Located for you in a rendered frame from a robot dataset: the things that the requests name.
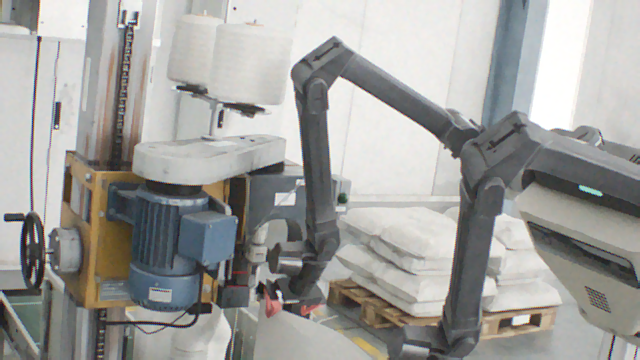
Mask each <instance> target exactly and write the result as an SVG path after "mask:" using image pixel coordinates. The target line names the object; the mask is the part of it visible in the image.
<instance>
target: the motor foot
mask: <svg viewBox="0 0 640 360"><path fill-rule="evenodd" d="M141 184H145V182H117V181H113V182H110V184H109V192H108V202H107V212H106V219H107V220H108V221H125V222H127V223H130V224H133V220H134V211H135V201H136V194H137V188H138V186H139V185H141Z"/></svg>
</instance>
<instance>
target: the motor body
mask: <svg viewBox="0 0 640 360"><path fill-rule="evenodd" d="M208 197H209V195H208V193H207V192H206V191H204V190H202V191H201V192H200V193H197V194H191V195H178V194H168V193H162V192H159V191H155V190H152V189H150V188H148V187H147V186H146V185H145V184H141V185H139V186H138V188H137V194H136V201H135V211H134V220H133V230H132V240H131V250H130V254H131V257H132V258H133V260H132V261H131V262H130V270H129V282H128V293H129V296H130V298H131V300H132V301H133V302H134V303H135V304H136V305H138V306H140V307H142V308H144V309H148V310H151V311H157V312H178V311H182V310H185V309H187V308H189V307H192V305H193V304H194V303H195V302H196V300H197V298H198V292H199V285H200V269H199V268H198V266H196V261H193V260H191V259H188V258H185V257H183V256H180V255H179V254H178V245H179V242H178V236H179V226H180V219H181V217H182V215H183V214H187V213H193V212H199V211H204V210H208V203H206V202H207V201H208Z"/></svg>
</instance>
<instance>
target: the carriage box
mask: <svg viewBox="0 0 640 360"><path fill-rule="evenodd" d="M74 154H75V150H72V149H66V153H65V164H64V176H63V188H62V199H61V211H60V223H59V228H62V227H64V226H69V227H70V228H76V229H77V230H78V232H79V235H80V239H81V247H82V256H81V263H80V265H81V267H80V269H79V271H78V272H77V273H75V274H61V275H57V276H59V277H60V279H61V280H62V281H63V282H64V283H65V284H66V286H67V287H68V289H69V290H70V291H71V293H72V294H73V295H74V296H75V297H76V298H77V300H78V301H79V302H80V303H81V304H82V305H83V308H84V309H85V310H91V309H94V308H108V307H122V306H124V307H136V306H138V305H136V304H135V303H134V302H133V301H132V300H119V301H118V300H106V301H99V296H100V285H101V282H111V281H127V280H129V270H130V262H131V261H132V260H133V258H132V257H131V254H130V250H131V240H132V230H133V224H130V223H127V222H125V221H108V220H107V219H106V212H107V202H108V192H109V184H110V182H113V181H117V182H146V178H144V177H141V176H139V175H137V174H135V173H133V172H125V171H94V170H93V169H91V168H88V167H87V166H85V165H84V164H83V163H81V162H80V161H79V160H77V159H76V158H74ZM73 176H74V177H75V178H76V179H78V180H79V181H80V182H82V183H83V184H84V185H85V186H87V187H88V188H89V189H90V190H91V191H92V199H91V209H92V210H91V220H90V221H84V220H82V219H81V218H80V217H79V216H78V215H77V214H76V213H75V212H74V211H72V210H71V209H70V199H71V188H72V177H73ZM229 185H230V178H226V179H223V180H220V181H217V182H214V183H210V184H203V188H202V190H204V191H206V192H207V193H208V194H210V195H212V196H213V197H215V198H217V199H219V200H220V201H222V202H224V203H225V204H227V202H228V193H229ZM218 283H219V280H215V279H213V278H212V277H211V276H209V275H208V274H207V273H205V277H204V284H203V295H202V302H201V303H209V302H213V303H216V299H217V291H218Z"/></svg>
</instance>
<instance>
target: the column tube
mask: <svg viewBox="0 0 640 360"><path fill-rule="evenodd" d="M138 1H143V6H142V15H141V21H140V25H139V29H135V30H134V41H133V44H132V46H133V52H132V58H131V70H130V73H129V74H130V81H129V87H128V100H127V102H126V103H127V111H126V116H125V119H126V120H125V124H124V130H123V142H122V145H121V147H122V152H121V159H120V171H125V172H133V171H132V165H133V155H134V147H135V145H137V144H139V143H141V142H142V133H143V123H144V113H145V104H146V94H147V84H148V75H149V66H150V65H151V55H152V45H153V37H154V27H155V17H156V8H157V0H138ZM119 6H120V0H90V9H89V20H88V22H87V31H86V43H85V54H84V64H83V76H82V87H81V94H80V98H79V110H78V121H77V132H76V143H75V154H74V158H76V159H77V160H79V161H80V162H81V163H83V164H84V165H85V166H87V167H88V168H91V169H93V170H94V171H111V162H112V159H113V158H112V151H113V146H114V143H113V140H114V132H115V120H116V117H117V115H116V109H117V103H118V90H119V88H120V87H119V79H120V74H121V71H120V69H121V61H122V51H123V48H124V45H125V43H124V38H125V31H126V28H122V27H117V21H118V11H119ZM87 56H88V57H91V58H92V59H91V65H90V71H89V82H88V93H87V104H86V112H84V111H83V110H82V100H83V89H84V81H85V78H86V66H87ZM91 199H92V191H91V190H90V189H89V188H88V187H87V186H85V185H84V184H83V183H82V182H80V181H79V180H78V179H76V178H75V177H74V176H73V177H72V188H71V199H70V209H71V210H72V211H74V212H75V213H76V214H77V215H78V216H79V217H80V218H81V219H82V220H84V221H90V220H91V210H92V209H91ZM98 309H99V308H94V309H91V310H85V309H84V308H83V305H82V304H81V303H80V302H79V301H78V300H77V298H76V297H75V296H74V295H73V294H72V293H71V291H70V290H69V289H68V287H67V286H66V284H65V289H64V300H63V311H62V333H61V344H60V355H59V357H60V360H96V357H95V356H96V353H95V348H96V336H97V326H98V322H99V321H98V315H99V313H98ZM125 316H126V314H125V307H124V306H122V307H108V308H107V321H125ZM107 321H106V322H107ZM124 325H125V324H124ZM124 325H117V326H106V329H107V332H106V335H105V336H106V342H105V346H104V349H105V352H104V359H103V360H122V356H121V354H122V345H123V335H124Z"/></svg>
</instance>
